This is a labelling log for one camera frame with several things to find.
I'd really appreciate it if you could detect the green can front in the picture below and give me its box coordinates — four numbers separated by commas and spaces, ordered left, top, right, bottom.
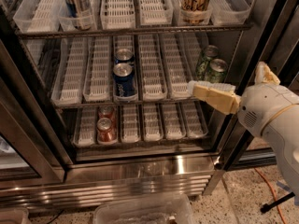
204, 59, 228, 83

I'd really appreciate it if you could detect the blue pepsi can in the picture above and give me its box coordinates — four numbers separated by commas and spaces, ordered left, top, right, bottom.
113, 63, 135, 97
115, 49, 135, 66

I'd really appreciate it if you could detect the green can rear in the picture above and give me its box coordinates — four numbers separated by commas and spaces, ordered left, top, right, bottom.
195, 45, 219, 80

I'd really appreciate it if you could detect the stainless steel fridge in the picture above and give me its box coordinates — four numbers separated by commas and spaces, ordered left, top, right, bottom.
0, 0, 299, 212

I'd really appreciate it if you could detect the red can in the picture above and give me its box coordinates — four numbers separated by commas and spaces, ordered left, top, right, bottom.
98, 105, 116, 123
97, 118, 117, 143

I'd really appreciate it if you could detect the black stand leg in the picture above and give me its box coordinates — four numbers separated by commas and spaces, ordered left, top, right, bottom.
260, 192, 295, 214

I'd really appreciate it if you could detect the red can rear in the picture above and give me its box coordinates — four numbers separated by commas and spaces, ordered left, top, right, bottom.
98, 105, 116, 123

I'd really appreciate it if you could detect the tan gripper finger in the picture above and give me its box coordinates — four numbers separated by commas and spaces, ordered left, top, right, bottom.
254, 62, 280, 85
187, 80, 241, 115

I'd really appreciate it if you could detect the silver blue tall can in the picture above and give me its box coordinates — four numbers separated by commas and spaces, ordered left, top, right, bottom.
58, 0, 95, 31

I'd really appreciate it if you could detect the blue Pepsi can rear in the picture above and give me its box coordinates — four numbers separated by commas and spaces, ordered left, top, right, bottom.
115, 49, 135, 66

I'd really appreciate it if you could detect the clear plastic bin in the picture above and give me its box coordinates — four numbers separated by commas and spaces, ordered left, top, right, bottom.
93, 193, 196, 224

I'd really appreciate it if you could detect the orange cable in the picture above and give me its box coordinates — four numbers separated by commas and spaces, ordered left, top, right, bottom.
253, 167, 288, 224

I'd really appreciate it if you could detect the red can front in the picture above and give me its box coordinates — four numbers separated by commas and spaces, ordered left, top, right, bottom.
97, 118, 117, 143

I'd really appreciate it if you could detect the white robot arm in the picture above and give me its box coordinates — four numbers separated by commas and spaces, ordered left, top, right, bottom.
187, 62, 299, 196

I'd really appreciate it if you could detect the blue Pepsi can front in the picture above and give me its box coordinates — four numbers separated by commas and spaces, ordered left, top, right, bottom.
113, 63, 135, 97

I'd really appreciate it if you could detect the orange tall can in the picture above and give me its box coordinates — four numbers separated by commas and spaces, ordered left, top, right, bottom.
181, 0, 211, 24

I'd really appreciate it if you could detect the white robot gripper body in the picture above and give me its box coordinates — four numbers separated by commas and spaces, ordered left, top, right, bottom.
237, 83, 299, 137

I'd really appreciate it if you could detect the green can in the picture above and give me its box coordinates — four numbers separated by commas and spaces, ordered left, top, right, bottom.
195, 45, 219, 80
204, 59, 228, 83

